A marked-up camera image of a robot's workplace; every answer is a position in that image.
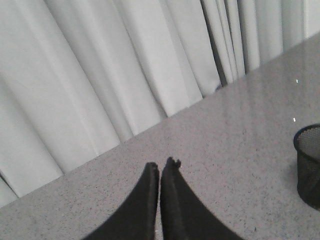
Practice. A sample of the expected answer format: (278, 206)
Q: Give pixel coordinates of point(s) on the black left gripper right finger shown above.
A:
(183, 215)

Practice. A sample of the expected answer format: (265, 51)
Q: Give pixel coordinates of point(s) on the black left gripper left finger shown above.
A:
(135, 218)

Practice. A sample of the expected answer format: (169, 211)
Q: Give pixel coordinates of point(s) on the black mesh bucket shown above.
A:
(307, 145)

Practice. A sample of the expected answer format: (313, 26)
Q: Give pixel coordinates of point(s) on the white curtain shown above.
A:
(79, 77)

